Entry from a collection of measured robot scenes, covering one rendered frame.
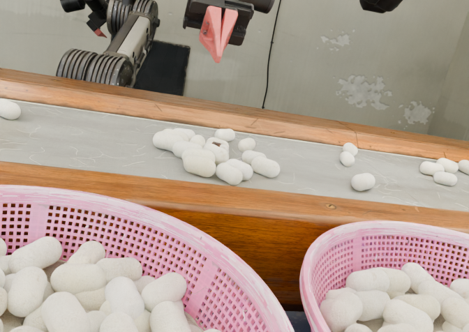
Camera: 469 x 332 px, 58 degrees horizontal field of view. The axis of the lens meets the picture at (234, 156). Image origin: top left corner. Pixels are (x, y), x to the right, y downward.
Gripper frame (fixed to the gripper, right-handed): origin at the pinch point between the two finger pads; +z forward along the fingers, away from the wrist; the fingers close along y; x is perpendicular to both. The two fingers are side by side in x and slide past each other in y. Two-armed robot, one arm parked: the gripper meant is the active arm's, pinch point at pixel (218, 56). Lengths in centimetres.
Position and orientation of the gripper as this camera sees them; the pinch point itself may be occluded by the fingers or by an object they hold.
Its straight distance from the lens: 64.2
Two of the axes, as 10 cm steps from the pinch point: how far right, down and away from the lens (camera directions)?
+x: -2.7, 5.1, 8.1
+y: 9.6, 1.2, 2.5
